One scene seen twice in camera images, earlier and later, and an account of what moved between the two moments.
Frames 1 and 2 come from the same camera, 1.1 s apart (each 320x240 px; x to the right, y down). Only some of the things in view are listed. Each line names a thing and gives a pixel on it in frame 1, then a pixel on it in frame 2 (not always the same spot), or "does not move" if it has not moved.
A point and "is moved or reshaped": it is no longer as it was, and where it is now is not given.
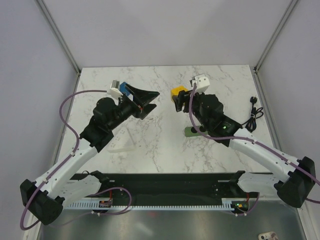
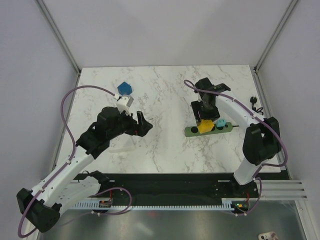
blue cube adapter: [123, 89] does not move
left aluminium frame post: [62, 40] does not move
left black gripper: [138, 110] → [140, 129]
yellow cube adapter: [175, 91] is moved or reshaped
